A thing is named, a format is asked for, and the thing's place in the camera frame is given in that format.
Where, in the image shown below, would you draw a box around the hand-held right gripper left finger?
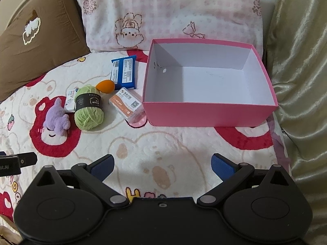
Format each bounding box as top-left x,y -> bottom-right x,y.
33,154 -> 130,209

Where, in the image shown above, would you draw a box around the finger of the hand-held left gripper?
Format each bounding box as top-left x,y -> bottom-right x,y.
18,152 -> 38,168

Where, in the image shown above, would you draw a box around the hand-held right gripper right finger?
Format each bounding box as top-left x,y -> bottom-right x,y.
197,153 -> 295,208

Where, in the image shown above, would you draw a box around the purple plush toy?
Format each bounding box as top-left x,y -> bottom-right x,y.
43,97 -> 71,135

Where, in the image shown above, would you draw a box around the pink cardboard box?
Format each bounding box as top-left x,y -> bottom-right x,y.
142,39 -> 279,127

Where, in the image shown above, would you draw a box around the green yarn ball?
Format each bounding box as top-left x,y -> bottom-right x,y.
74,84 -> 105,131

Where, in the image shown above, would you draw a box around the clear box orange label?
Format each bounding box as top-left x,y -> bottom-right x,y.
109,87 -> 144,120

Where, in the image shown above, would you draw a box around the small white packet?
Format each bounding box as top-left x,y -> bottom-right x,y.
64,89 -> 80,113

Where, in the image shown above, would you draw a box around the bear printed blanket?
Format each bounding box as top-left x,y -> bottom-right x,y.
0,48 -> 292,224

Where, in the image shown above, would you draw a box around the orange makeup sponge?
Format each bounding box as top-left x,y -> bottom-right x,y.
96,80 -> 116,94

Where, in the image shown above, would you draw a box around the blue packet white labels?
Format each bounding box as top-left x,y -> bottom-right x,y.
110,55 -> 138,90

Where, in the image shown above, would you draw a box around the brown pillow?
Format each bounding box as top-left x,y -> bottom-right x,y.
0,0 -> 91,102

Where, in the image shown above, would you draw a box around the beige satin cloth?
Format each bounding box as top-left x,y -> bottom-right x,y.
263,0 -> 327,245

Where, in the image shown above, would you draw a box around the pink checked pillow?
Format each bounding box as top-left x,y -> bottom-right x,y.
65,0 -> 263,57

